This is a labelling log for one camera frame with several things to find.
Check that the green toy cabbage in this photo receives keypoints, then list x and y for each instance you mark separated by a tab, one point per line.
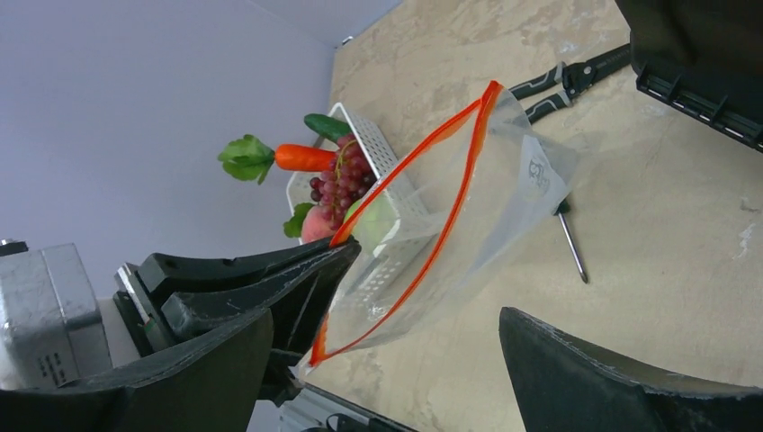
374	225

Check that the black plastic toolbox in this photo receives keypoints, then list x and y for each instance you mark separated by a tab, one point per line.
703	59

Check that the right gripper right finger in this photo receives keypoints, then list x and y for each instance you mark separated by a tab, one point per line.
564	383

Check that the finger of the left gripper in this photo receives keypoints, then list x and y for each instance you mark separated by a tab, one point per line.
297	298
161	273

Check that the clear zip top bag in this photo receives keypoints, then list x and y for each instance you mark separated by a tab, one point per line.
489	180

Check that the purple toy grapes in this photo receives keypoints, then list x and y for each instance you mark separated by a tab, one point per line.
348	178

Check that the green handled screwdriver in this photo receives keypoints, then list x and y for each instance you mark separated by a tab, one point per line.
562	209

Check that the toy peach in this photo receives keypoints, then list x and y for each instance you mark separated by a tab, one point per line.
316	225

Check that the orange toy carrot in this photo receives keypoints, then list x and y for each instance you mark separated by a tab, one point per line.
249	159

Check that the black pliers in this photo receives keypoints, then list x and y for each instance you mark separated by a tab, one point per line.
575	79

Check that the green toy cucumber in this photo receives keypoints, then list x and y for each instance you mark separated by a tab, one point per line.
327	127

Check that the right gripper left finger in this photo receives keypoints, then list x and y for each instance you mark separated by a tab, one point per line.
208	383

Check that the white plastic basket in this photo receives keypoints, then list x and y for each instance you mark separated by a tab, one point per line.
392	231

